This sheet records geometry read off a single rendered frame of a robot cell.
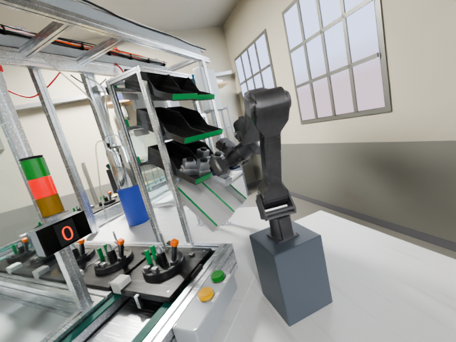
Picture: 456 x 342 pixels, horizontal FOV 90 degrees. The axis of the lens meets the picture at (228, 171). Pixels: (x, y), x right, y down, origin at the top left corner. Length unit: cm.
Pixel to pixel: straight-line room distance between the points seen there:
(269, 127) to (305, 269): 36
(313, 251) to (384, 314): 22
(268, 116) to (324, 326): 52
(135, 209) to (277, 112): 142
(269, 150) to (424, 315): 52
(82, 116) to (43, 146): 76
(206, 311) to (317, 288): 29
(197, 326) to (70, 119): 435
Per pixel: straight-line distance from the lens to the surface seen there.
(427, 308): 78
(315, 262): 66
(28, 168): 75
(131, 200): 172
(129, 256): 101
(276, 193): 60
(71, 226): 77
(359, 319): 73
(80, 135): 466
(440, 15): 233
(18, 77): 500
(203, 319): 64
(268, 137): 50
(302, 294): 68
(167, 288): 76
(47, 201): 75
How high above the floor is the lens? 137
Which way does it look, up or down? 11 degrees down
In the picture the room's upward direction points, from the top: 14 degrees counter-clockwise
